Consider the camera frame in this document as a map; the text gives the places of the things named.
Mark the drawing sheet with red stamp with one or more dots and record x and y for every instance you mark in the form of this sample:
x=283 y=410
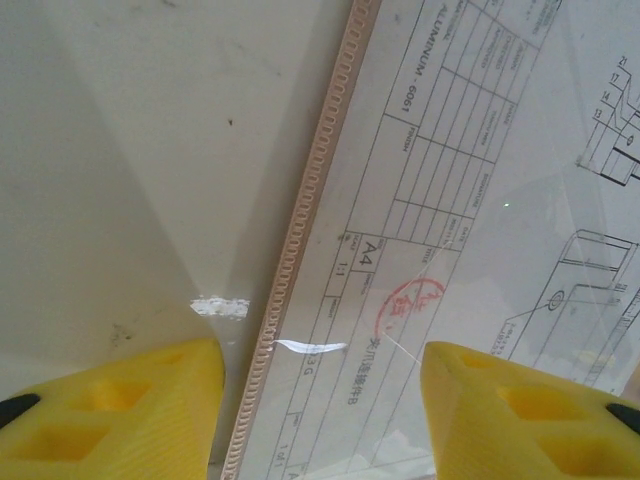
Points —
x=450 y=150

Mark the beige clip folder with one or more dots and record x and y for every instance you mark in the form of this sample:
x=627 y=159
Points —
x=125 y=175

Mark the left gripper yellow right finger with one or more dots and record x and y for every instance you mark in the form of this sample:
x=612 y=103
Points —
x=530 y=420

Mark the clear sleeve with blue edge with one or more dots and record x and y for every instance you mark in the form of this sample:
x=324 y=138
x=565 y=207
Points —
x=319 y=165

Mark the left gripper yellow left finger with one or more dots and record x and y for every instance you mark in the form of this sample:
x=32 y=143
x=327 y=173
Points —
x=100 y=415

